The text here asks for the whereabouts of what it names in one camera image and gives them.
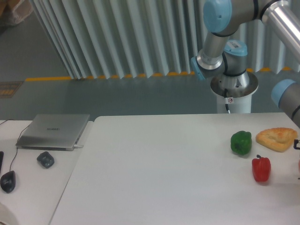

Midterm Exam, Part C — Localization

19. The flat bread loaf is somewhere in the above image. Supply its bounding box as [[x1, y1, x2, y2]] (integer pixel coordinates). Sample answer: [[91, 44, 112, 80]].
[[255, 127, 298, 152]]

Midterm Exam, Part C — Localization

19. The black keyboard edge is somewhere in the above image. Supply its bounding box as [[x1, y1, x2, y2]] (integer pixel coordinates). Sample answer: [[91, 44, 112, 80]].
[[0, 151, 4, 173]]

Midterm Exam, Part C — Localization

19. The grey folding screen partition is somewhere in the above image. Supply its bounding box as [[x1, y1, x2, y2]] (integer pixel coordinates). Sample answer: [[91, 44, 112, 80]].
[[29, 0, 300, 79]]

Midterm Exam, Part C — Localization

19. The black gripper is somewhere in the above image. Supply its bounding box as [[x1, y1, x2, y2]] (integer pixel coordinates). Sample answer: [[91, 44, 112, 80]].
[[293, 139, 300, 150]]

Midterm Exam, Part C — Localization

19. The black mouse cable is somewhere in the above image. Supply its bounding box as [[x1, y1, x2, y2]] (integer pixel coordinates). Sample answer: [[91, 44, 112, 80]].
[[0, 119, 33, 173]]

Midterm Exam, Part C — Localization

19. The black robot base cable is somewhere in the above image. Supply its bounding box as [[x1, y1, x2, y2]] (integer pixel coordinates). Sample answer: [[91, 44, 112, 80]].
[[224, 88, 232, 114]]

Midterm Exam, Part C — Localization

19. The silver closed laptop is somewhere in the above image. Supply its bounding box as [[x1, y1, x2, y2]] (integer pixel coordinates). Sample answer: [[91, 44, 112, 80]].
[[16, 114, 90, 151]]

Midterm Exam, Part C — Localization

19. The black earbuds case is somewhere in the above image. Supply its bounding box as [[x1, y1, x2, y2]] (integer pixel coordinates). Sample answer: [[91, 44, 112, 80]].
[[37, 151, 55, 169]]

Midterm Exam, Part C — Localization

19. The red bell pepper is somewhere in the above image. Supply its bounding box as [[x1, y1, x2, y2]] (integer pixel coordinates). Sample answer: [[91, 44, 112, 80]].
[[252, 155, 271, 182]]

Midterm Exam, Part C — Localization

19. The green bell pepper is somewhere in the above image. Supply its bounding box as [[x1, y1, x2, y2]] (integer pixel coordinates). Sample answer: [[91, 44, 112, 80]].
[[230, 131, 252, 155]]

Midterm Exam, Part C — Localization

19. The black computer mouse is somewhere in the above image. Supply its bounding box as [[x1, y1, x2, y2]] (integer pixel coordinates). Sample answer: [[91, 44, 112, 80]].
[[0, 171, 16, 194]]

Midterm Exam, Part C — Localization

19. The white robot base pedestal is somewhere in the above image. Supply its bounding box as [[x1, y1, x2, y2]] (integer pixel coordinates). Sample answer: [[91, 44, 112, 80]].
[[210, 71, 258, 113]]

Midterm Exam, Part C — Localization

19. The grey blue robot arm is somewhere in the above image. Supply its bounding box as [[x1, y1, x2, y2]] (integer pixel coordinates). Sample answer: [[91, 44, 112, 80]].
[[191, 0, 300, 113]]

